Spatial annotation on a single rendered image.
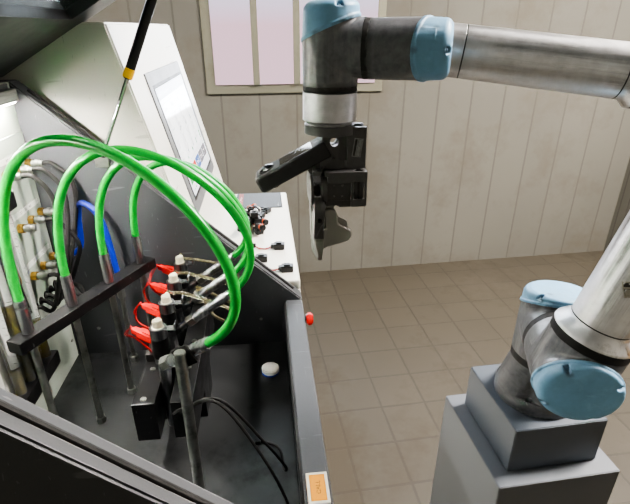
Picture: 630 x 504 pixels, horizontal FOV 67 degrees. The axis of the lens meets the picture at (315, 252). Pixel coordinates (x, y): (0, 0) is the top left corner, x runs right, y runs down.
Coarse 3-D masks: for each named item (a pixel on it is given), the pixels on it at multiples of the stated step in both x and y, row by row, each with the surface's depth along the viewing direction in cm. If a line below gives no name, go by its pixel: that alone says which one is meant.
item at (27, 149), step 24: (24, 144) 60; (48, 144) 59; (72, 144) 57; (96, 144) 57; (144, 168) 56; (0, 192) 64; (168, 192) 56; (0, 216) 66; (192, 216) 56; (0, 240) 68; (216, 240) 57; (216, 336) 63
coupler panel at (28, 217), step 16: (0, 144) 84; (16, 144) 90; (0, 160) 84; (32, 160) 93; (0, 176) 84; (16, 176) 84; (16, 192) 89; (32, 192) 95; (16, 208) 89; (32, 208) 95; (48, 208) 97; (16, 224) 88; (32, 224) 89; (32, 240) 94; (48, 240) 101; (32, 256) 94; (48, 256) 101; (32, 272) 93; (48, 272) 94; (32, 288) 93
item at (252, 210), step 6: (252, 204) 157; (252, 210) 146; (258, 210) 155; (264, 210) 158; (270, 210) 160; (252, 216) 145; (258, 216) 146; (264, 216) 155; (252, 222) 146; (258, 222) 145; (264, 222) 148; (252, 228) 146; (258, 228) 141; (264, 228) 140; (258, 234) 142
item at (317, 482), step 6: (318, 474) 68; (312, 480) 67; (318, 480) 67; (324, 480) 67; (312, 486) 66; (318, 486) 66; (324, 486) 66; (312, 492) 66; (318, 492) 66; (324, 492) 66; (312, 498) 65; (318, 498) 65; (324, 498) 65
